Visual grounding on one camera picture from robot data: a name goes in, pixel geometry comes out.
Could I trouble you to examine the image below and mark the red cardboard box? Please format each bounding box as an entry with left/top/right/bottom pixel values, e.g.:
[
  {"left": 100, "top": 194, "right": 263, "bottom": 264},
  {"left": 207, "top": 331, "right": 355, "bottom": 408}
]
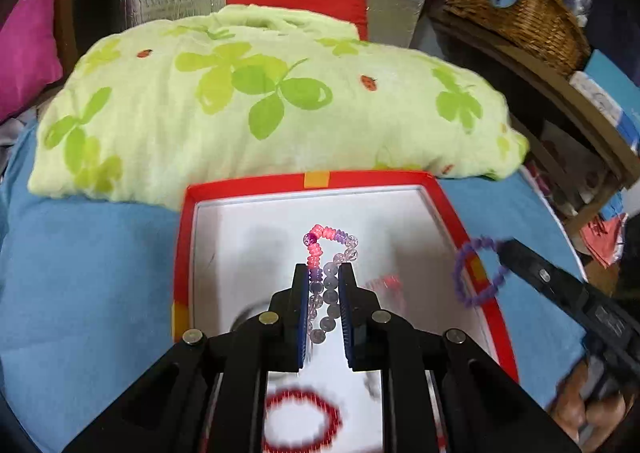
[{"left": 171, "top": 170, "right": 521, "bottom": 453}]

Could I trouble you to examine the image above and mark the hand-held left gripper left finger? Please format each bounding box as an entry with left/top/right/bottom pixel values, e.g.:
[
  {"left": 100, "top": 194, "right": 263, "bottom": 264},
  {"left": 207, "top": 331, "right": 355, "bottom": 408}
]
[{"left": 62, "top": 263, "right": 311, "bottom": 453}]

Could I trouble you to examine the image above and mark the green clover print pillow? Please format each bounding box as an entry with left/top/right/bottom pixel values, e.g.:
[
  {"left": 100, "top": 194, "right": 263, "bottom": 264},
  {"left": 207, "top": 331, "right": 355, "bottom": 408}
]
[{"left": 27, "top": 4, "right": 531, "bottom": 211}]

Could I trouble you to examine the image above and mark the wooden shelf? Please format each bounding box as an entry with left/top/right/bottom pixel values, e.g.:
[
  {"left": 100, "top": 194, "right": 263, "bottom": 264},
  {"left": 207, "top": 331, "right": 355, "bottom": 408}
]
[{"left": 430, "top": 3, "right": 640, "bottom": 214}]

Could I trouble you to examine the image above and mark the pink and clear bead bracelet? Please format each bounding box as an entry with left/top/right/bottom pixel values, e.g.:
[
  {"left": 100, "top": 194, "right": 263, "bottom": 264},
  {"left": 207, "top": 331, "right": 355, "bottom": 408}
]
[{"left": 302, "top": 223, "right": 361, "bottom": 346}]

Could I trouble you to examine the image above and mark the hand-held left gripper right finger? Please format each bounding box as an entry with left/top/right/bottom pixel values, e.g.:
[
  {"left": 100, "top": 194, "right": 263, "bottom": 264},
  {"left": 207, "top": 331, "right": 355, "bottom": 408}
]
[{"left": 337, "top": 263, "right": 581, "bottom": 453}]

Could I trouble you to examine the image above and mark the wicker basket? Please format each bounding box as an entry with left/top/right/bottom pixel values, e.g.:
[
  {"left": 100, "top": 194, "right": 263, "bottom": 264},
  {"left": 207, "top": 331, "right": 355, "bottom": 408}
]
[{"left": 442, "top": 0, "right": 591, "bottom": 76}]

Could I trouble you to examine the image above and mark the magenta pillow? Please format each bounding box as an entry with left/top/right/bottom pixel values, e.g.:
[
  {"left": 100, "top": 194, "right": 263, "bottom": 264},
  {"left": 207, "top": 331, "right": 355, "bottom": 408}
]
[{"left": 0, "top": 0, "right": 65, "bottom": 121}]

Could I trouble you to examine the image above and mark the blue cardboard box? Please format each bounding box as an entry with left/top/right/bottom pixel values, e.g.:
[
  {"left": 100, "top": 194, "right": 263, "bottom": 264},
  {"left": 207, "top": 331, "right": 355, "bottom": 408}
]
[{"left": 582, "top": 49, "right": 640, "bottom": 154}]

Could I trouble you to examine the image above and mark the red bead bracelet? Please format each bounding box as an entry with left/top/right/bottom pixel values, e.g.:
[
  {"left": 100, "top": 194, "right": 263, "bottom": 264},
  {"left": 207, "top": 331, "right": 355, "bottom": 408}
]
[{"left": 262, "top": 387, "right": 343, "bottom": 451}]

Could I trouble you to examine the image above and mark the stack of red cloths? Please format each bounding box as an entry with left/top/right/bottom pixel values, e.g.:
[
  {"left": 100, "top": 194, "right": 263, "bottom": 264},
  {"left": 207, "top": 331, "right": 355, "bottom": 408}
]
[{"left": 580, "top": 216, "right": 628, "bottom": 268}]

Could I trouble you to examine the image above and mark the white patterned box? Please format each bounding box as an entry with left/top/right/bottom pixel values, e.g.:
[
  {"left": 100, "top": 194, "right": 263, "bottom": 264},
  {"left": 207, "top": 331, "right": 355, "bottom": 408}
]
[{"left": 567, "top": 70, "right": 626, "bottom": 126}]

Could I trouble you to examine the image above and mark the person's right hand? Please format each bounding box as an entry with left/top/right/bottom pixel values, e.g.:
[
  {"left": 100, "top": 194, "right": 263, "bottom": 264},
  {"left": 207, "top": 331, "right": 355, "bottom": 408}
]
[{"left": 549, "top": 362, "right": 628, "bottom": 443}]

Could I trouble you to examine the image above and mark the blue blanket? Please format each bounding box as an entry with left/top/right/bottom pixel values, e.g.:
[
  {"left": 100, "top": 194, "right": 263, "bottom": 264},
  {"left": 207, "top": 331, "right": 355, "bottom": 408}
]
[{"left": 0, "top": 120, "right": 591, "bottom": 453}]

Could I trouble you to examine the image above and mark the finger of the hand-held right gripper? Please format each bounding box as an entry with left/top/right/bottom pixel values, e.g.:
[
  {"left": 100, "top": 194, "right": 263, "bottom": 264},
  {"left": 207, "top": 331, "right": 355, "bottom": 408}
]
[{"left": 495, "top": 239, "right": 590, "bottom": 320}]

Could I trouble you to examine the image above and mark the purple bead bracelet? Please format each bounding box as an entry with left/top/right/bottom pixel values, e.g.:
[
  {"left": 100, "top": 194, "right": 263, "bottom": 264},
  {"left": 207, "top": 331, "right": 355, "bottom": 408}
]
[{"left": 452, "top": 235, "right": 511, "bottom": 308}]

